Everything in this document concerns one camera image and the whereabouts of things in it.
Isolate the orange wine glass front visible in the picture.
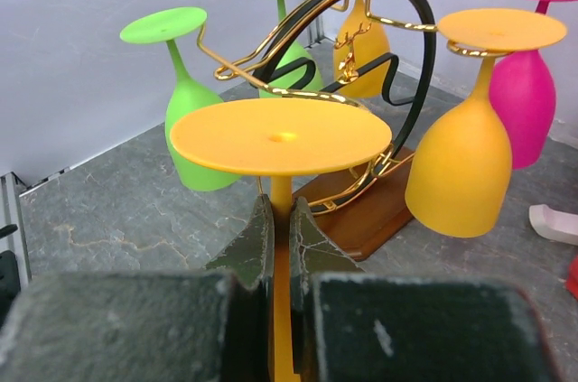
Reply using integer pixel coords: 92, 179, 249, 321
405, 8, 567, 238

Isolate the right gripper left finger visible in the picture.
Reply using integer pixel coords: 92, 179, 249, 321
1, 196, 274, 381

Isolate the gold wine glass rack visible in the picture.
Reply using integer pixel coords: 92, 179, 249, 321
196, 0, 500, 263

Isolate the magenta wine glass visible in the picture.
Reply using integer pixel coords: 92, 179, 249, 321
489, 0, 575, 169

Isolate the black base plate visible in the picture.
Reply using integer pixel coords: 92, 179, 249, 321
1, 224, 28, 324

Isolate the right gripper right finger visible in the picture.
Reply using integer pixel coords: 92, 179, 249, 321
290, 199, 562, 381

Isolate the red cloth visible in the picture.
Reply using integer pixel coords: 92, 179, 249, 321
565, 256, 578, 299

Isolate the orange wine glass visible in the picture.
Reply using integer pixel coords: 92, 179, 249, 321
333, 0, 390, 99
405, 8, 567, 238
170, 98, 392, 381

